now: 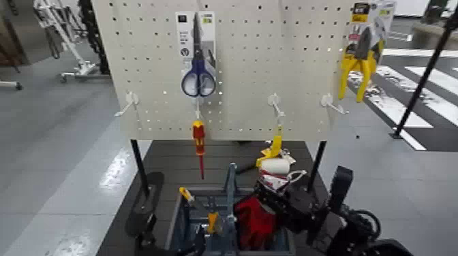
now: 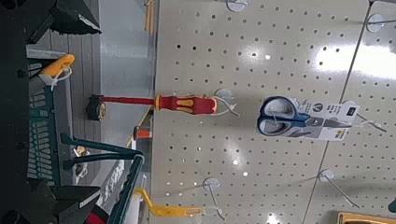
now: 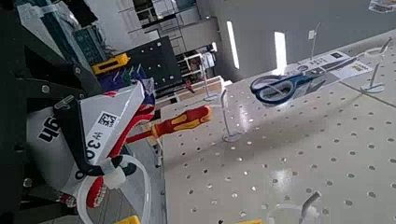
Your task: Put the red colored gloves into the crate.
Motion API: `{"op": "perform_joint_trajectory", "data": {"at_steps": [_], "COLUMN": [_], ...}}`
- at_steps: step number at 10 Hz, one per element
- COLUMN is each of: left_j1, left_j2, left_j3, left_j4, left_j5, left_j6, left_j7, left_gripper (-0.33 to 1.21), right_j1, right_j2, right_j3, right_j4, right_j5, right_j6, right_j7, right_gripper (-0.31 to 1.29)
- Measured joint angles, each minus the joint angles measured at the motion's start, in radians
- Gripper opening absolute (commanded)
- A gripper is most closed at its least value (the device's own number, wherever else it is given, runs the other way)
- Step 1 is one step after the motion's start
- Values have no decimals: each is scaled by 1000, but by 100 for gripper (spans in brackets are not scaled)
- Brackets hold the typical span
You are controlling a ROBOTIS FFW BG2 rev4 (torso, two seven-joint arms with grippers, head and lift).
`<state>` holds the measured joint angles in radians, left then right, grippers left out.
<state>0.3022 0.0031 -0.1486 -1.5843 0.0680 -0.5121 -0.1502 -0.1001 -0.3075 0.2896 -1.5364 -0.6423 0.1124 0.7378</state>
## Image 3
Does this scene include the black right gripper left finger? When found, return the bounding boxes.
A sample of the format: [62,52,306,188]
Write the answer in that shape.
[20,202,78,224]

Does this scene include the blue scissors on card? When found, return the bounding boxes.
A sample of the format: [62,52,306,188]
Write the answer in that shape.
[249,50,375,106]

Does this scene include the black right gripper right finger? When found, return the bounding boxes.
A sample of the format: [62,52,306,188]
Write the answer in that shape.
[24,46,104,106]

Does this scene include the black perforated panel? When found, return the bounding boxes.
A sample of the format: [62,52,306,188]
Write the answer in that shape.
[125,35,184,94]

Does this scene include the blue grey crate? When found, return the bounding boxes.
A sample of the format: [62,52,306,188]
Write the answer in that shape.
[15,0,108,68]

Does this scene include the beige pegboard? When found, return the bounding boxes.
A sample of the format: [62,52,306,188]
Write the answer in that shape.
[160,29,396,224]

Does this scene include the red yellow screwdriver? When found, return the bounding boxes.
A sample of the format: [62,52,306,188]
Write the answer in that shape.
[124,105,213,145]

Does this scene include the yellow grey utility knife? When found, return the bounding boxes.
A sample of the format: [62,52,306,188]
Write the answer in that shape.
[91,53,131,77]

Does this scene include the white pegboard hook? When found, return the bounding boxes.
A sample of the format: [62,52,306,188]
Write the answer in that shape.
[360,36,394,94]
[307,21,322,62]
[199,54,219,102]
[219,88,245,144]
[266,189,323,224]

